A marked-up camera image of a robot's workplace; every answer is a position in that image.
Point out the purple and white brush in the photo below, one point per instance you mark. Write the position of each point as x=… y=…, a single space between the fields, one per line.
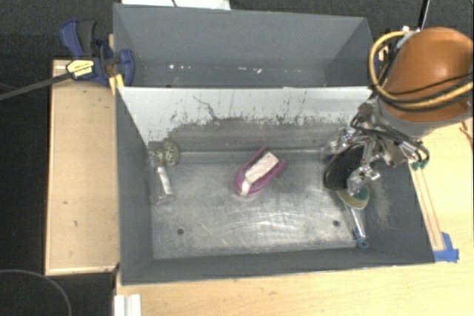
x=259 y=172

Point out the metal tool with blue end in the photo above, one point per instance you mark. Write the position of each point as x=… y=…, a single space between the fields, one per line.
x=359 y=227

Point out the grey metal bin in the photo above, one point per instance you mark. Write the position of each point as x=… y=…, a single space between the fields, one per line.
x=237 y=48

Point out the pale wood flat board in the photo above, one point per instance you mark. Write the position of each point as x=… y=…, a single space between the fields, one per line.
x=81 y=166

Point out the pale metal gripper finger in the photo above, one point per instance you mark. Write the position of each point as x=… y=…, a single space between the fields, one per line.
x=361 y=177
x=338 y=144

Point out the green and yellow round pad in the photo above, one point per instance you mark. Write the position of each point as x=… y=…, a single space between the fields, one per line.
x=357 y=200

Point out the speckled pale ball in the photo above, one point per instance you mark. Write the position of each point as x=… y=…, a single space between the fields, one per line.
x=169 y=153

